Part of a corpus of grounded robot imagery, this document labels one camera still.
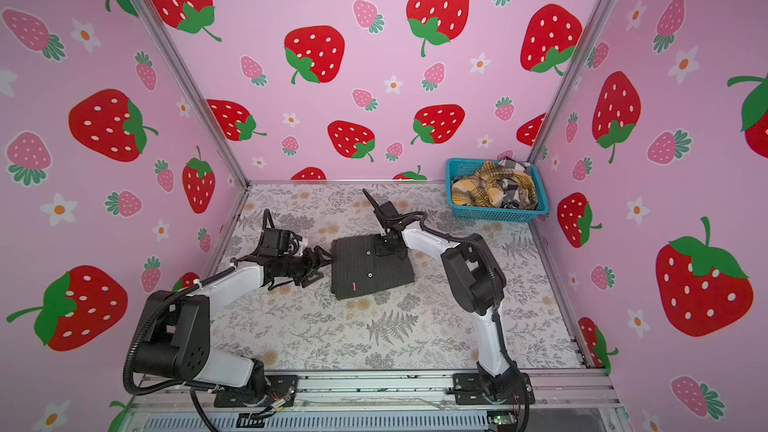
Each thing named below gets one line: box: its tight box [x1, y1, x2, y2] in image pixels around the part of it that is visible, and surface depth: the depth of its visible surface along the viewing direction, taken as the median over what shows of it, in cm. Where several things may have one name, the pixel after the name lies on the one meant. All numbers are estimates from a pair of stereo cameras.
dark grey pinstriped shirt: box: [330, 234, 415, 300], surface depth 92 cm
